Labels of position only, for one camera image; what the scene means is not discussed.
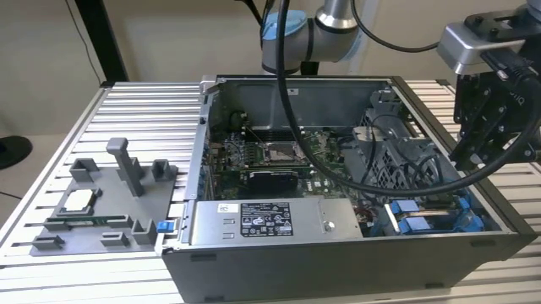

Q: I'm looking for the grey parts rack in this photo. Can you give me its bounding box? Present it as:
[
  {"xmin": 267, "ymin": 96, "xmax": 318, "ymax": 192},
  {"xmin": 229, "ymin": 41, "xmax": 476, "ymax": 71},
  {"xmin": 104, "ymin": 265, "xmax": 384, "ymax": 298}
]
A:
[{"xmin": 29, "ymin": 137, "xmax": 180, "ymax": 257}]

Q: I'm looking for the silver power supply unit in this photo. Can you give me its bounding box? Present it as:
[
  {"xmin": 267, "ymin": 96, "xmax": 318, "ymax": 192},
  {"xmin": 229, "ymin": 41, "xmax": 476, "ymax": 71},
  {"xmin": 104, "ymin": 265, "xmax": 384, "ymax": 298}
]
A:
[{"xmin": 188, "ymin": 198, "xmax": 364, "ymax": 248}]

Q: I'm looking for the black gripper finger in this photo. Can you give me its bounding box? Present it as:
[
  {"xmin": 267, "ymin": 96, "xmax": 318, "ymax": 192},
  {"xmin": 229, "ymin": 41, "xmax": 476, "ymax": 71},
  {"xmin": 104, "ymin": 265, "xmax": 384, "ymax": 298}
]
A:
[
  {"xmin": 452, "ymin": 74, "xmax": 487, "ymax": 127},
  {"xmin": 447, "ymin": 94, "xmax": 507, "ymax": 170}
]

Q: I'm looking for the black graphics card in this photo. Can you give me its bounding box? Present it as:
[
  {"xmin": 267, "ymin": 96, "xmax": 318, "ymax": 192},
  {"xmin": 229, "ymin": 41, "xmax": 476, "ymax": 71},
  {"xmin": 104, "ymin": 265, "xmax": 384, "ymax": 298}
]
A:
[{"xmin": 245, "ymin": 168, "xmax": 300, "ymax": 194}]

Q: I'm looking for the silver CPU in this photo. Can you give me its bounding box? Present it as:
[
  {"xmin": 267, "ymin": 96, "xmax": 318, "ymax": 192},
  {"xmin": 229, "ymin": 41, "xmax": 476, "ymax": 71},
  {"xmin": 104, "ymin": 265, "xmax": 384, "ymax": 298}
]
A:
[{"xmin": 58, "ymin": 191, "xmax": 97, "ymax": 213}]

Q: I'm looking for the thin black looped wire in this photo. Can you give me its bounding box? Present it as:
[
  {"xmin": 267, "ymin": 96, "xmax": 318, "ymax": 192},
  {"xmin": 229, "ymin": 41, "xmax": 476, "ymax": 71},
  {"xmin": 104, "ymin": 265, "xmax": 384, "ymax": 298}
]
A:
[{"xmin": 367, "ymin": 113, "xmax": 402, "ymax": 187}]

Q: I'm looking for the black wrist side bracket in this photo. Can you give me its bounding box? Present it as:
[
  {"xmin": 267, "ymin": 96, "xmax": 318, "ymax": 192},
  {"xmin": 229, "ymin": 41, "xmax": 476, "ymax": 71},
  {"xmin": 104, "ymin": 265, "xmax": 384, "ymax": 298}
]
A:
[{"xmin": 506, "ymin": 132, "xmax": 541, "ymax": 163}]

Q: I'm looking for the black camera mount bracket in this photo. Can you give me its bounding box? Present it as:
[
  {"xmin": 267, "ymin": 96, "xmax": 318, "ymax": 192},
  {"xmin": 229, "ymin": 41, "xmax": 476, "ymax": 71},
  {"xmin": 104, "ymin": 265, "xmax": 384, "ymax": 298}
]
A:
[{"xmin": 462, "ymin": 11, "xmax": 533, "ymax": 42}]

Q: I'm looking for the green motherboard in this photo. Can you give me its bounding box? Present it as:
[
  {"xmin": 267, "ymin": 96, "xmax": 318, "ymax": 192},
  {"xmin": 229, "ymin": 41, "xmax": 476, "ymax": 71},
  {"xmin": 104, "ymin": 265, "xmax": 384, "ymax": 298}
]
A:
[{"xmin": 208, "ymin": 125, "xmax": 360, "ymax": 201}]

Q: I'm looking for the black PC case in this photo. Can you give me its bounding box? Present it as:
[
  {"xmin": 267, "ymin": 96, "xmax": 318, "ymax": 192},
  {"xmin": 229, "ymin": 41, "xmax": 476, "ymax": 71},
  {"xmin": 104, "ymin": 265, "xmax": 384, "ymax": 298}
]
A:
[{"xmin": 161, "ymin": 74, "xmax": 538, "ymax": 304}]

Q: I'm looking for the black disk wire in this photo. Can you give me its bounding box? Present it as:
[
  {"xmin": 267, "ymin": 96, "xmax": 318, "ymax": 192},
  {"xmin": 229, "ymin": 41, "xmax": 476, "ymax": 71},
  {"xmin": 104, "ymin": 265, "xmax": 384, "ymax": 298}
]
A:
[
  {"xmin": 432, "ymin": 151, "xmax": 447, "ymax": 196},
  {"xmin": 403, "ymin": 156, "xmax": 427, "ymax": 194}
]

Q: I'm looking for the hard disk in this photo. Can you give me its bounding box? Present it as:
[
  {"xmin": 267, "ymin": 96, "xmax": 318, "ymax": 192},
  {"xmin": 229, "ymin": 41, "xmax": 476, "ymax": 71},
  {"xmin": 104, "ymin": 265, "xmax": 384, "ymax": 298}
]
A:
[
  {"xmin": 388, "ymin": 198, "xmax": 472, "ymax": 219},
  {"xmin": 396, "ymin": 208, "xmax": 487, "ymax": 237}
]

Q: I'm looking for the black round stand base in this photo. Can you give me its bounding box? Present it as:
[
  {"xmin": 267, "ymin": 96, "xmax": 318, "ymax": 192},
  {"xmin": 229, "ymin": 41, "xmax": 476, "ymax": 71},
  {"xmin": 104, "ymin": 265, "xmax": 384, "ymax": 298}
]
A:
[{"xmin": 0, "ymin": 135, "xmax": 33, "ymax": 170}]

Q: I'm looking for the green RAM stick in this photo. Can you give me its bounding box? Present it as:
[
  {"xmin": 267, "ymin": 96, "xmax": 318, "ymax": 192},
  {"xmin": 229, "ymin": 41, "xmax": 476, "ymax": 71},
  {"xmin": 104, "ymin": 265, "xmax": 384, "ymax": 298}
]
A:
[{"xmin": 46, "ymin": 216, "xmax": 129, "ymax": 226}]

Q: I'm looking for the CPU socket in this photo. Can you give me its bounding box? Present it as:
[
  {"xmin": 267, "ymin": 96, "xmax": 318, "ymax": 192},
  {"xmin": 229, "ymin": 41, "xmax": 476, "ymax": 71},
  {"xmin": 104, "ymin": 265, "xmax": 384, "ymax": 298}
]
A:
[{"xmin": 260, "ymin": 141, "xmax": 304, "ymax": 163}]

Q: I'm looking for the black frame post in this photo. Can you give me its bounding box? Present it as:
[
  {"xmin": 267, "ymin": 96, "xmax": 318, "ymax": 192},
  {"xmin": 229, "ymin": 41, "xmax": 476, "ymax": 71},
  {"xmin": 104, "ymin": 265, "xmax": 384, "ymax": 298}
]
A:
[{"xmin": 74, "ymin": 0, "xmax": 129, "ymax": 84}]

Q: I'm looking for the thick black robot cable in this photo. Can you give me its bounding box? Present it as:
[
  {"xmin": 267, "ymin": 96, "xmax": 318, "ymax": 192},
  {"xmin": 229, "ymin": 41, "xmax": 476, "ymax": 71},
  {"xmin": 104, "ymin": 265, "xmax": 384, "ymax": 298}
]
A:
[{"xmin": 276, "ymin": 0, "xmax": 541, "ymax": 196}]

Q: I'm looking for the metal disk bay cage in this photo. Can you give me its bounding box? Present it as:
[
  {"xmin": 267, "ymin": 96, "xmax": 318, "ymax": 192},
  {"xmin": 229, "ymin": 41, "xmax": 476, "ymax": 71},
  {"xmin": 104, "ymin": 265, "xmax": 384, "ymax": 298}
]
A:
[{"xmin": 348, "ymin": 90, "xmax": 466, "ymax": 203}]

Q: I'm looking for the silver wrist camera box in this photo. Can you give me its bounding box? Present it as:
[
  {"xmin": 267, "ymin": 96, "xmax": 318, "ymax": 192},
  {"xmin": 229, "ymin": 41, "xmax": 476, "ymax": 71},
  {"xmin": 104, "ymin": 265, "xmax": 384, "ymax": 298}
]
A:
[{"xmin": 436, "ymin": 21, "xmax": 527, "ymax": 76}]

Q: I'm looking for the coloured power wire bundle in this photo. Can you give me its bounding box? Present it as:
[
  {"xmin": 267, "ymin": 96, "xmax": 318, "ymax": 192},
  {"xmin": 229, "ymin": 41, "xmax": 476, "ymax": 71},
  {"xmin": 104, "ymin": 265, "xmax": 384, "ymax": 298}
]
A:
[{"xmin": 352, "ymin": 204, "xmax": 378, "ymax": 225}]

